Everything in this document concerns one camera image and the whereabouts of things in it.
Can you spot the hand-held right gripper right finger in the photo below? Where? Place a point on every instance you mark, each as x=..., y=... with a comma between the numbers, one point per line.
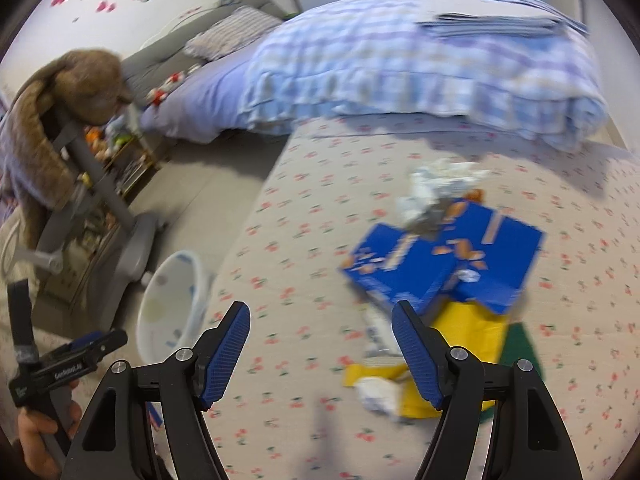
x=417, y=360

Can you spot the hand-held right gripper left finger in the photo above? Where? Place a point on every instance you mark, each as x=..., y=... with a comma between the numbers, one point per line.
x=227, y=355

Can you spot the wooden toy shelf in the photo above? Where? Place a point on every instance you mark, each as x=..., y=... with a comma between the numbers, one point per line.
x=135, y=160

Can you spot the small white crumpled paper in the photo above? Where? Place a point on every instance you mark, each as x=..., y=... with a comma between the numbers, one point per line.
x=375, y=392

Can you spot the white tissue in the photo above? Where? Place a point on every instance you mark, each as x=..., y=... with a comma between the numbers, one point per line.
x=430, y=195

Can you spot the orange peel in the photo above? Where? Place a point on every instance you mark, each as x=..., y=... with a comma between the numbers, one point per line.
x=474, y=195

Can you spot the checked pillow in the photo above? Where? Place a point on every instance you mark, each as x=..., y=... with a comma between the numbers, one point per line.
x=230, y=35

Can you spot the cherry print bed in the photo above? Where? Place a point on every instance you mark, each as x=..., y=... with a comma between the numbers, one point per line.
x=320, y=200

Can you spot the blue cardboard box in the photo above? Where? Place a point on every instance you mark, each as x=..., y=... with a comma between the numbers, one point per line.
x=400, y=270

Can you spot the yellow plastic bag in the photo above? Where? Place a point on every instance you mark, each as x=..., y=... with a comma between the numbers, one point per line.
x=465, y=325

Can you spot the purple bed sheet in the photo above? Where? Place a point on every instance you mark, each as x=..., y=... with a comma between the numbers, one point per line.
x=210, y=95

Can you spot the grey rolling chair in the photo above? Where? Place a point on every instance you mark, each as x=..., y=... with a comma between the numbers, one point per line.
x=130, y=240

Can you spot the green flat packet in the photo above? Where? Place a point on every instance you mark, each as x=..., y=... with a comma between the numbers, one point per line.
x=520, y=350

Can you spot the folded striped cloth stack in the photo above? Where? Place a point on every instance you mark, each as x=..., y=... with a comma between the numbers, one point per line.
x=500, y=27

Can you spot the colourful plush toy pile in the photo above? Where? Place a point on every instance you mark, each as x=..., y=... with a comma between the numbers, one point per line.
x=107, y=137

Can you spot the red white plush toy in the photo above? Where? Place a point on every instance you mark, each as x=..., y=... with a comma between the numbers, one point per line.
x=165, y=90

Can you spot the grey padded headboard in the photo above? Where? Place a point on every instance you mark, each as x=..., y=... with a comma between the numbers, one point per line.
x=165, y=55

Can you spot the blue checked ruffled blanket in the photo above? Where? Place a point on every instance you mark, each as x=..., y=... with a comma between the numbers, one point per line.
x=400, y=60

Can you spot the white plastic bin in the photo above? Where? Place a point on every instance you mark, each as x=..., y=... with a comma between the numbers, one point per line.
x=165, y=300

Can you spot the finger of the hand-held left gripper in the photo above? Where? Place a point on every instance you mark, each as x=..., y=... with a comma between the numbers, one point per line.
x=110, y=342

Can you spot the person's left hand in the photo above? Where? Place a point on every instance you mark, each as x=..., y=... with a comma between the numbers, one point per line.
x=32, y=432

